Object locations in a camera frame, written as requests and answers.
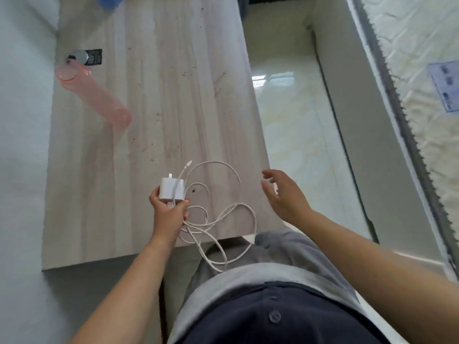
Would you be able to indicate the person's left hand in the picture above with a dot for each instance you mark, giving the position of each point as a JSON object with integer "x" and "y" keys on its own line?
{"x": 167, "y": 218}

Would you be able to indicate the person's right hand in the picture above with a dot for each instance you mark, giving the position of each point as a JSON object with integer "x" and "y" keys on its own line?
{"x": 288, "y": 200}

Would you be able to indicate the white charger plug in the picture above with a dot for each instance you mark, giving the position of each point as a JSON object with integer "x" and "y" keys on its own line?
{"x": 172, "y": 191}

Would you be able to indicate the white quilted mattress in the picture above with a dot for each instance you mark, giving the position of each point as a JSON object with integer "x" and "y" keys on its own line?
{"x": 419, "y": 89}

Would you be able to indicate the white bed frame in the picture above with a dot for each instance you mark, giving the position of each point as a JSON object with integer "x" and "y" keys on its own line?
{"x": 387, "y": 146}

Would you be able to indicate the grey trousers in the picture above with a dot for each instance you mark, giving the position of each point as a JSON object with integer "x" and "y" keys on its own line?
{"x": 258, "y": 272}

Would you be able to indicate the blue plastic object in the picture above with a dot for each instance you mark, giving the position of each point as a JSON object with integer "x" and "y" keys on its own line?
{"x": 108, "y": 1}

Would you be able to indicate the person's right thumb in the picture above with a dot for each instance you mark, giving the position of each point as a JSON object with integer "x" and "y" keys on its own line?
{"x": 269, "y": 191}

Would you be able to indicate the person's right forearm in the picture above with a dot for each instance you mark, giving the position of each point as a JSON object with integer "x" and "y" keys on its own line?
{"x": 376, "y": 275}

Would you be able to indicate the pink plastic water bottle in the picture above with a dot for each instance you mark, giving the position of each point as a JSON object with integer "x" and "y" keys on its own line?
{"x": 94, "y": 96}

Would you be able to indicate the small black packet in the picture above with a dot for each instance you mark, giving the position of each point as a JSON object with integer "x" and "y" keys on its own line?
{"x": 94, "y": 57}

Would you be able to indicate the person's left thumb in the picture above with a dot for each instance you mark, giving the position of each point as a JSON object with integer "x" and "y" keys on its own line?
{"x": 155, "y": 196}

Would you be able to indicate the dark navy shirt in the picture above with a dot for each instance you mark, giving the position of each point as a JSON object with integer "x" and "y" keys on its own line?
{"x": 279, "y": 315}

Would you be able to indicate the person's left forearm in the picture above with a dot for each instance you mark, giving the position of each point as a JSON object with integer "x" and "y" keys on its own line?
{"x": 125, "y": 293}

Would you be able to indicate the blue mattress label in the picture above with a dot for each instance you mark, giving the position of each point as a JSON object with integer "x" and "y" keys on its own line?
{"x": 445, "y": 85}

